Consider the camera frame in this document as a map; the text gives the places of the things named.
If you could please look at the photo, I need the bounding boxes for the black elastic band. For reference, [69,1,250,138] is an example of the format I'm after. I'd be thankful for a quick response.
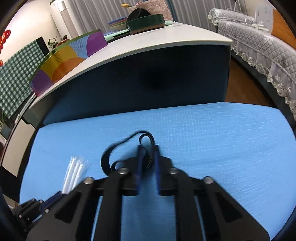
[100,130,156,176]

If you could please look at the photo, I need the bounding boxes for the white straws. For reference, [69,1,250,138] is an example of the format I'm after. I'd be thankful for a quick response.
[61,156,89,194]

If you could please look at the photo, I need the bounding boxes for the tv cabinet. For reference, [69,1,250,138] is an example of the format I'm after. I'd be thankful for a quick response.
[1,94,40,176]

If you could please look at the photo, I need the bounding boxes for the blue table mat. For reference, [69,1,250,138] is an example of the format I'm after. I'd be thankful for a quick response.
[20,102,295,237]

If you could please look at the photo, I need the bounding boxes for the white top coffee table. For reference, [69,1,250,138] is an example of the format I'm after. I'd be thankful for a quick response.
[24,23,233,126]

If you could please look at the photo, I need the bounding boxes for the colorful rectangular box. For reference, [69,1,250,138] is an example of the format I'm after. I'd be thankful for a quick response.
[30,30,107,96]

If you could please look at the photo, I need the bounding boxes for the stacked colorful bowls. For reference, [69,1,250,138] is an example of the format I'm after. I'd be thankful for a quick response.
[108,17,127,32]

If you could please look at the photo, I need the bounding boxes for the dark green round tray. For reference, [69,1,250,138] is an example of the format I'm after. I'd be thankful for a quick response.
[127,14,166,35]

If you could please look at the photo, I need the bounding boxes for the green checkered cloth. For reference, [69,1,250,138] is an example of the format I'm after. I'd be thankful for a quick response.
[1,40,44,118]

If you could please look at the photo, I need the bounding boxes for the potted bamboo plant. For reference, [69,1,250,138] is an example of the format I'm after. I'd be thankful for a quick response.
[48,36,69,50]

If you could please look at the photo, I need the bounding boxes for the grey curtain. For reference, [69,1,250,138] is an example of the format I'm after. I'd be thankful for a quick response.
[67,0,247,33]

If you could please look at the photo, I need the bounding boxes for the pink woven basket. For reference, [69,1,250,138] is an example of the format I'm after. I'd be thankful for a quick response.
[127,0,173,21]

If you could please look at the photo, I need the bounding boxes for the white standing air conditioner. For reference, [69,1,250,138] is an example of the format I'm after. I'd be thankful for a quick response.
[49,0,79,39]

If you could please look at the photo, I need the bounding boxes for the grey quilted sofa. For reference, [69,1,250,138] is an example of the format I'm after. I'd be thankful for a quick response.
[207,4,296,121]

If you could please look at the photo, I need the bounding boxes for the red chinese knot decoration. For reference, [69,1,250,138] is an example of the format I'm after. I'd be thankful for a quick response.
[0,30,11,53]

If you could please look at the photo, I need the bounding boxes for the orange cushion far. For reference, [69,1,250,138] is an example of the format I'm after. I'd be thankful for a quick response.
[271,9,296,49]

